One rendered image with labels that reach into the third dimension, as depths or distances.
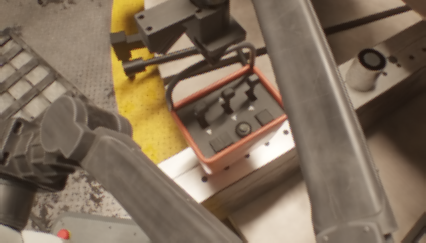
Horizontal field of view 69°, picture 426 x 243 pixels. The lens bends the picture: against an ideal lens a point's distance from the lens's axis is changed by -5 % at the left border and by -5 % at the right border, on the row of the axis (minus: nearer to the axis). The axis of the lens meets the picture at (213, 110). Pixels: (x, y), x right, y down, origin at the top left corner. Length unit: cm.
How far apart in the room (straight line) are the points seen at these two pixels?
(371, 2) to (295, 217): 116
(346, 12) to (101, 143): 150
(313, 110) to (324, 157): 4
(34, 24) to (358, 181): 223
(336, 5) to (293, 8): 144
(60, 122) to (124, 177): 12
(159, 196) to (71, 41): 184
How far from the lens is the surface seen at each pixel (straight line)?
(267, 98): 64
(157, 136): 161
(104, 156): 40
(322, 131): 27
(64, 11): 233
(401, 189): 134
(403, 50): 113
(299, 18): 32
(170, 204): 33
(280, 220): 117
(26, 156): 52
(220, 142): 59
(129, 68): 141
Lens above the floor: 144
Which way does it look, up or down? 61 degrees down
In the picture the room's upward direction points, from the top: 2 degrees counter-clockwise
